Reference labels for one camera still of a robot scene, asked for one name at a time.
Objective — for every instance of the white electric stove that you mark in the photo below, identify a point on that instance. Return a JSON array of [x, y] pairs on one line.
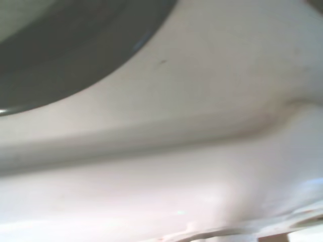
[[189, 113]]

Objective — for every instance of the grey speckled frying pan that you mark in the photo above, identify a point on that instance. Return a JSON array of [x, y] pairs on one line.
[[63, 55]]

